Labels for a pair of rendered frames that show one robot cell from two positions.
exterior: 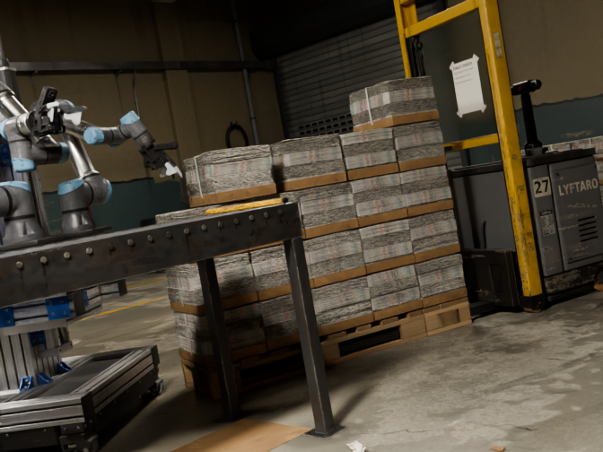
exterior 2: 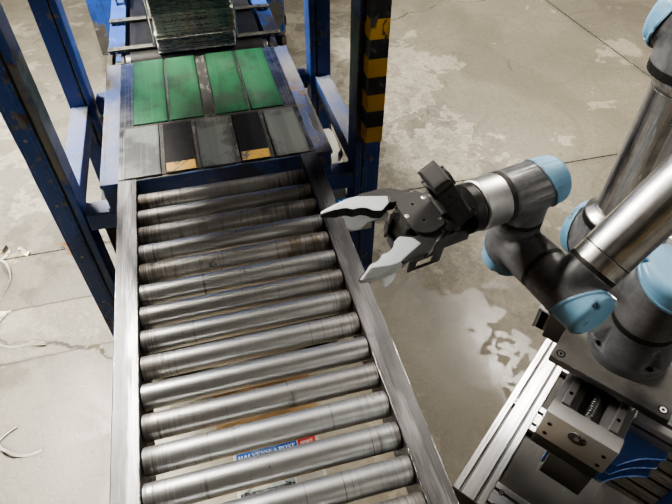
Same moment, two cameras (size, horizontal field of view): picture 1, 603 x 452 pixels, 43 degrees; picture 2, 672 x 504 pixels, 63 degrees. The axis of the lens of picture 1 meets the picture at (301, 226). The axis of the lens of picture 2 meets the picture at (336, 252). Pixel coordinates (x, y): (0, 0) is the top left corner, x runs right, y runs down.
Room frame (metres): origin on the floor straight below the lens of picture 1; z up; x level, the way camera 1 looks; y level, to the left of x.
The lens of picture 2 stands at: (2.74, 0.24, 1.72)
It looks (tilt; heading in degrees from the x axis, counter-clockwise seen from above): 46 degrees down; 120
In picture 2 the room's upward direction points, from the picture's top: straight up
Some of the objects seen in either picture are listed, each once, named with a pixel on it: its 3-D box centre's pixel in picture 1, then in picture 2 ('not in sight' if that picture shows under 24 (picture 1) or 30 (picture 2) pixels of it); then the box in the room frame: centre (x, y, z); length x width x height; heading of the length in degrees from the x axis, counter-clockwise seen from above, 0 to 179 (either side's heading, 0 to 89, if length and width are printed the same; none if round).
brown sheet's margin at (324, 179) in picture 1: (302, 183); not in sight; (3.73, -0.04, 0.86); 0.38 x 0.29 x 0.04; 26
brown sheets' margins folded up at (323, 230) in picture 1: (295, 281); not in sight; (3.67, 0.07, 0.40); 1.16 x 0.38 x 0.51; 117
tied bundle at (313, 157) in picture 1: (299, 166); not in sight; (3.73, -0.04, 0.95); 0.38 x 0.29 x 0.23; 26
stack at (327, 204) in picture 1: (294, 277); not in sight; (3.67, 0.07, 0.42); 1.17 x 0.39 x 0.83; 117
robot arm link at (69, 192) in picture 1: (73, 194); not in sight; (3.42, 0.98, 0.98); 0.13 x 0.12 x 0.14; 150
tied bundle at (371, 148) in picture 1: (351, 158); not in sight; (3.87, -0.31, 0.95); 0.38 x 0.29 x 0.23; 26
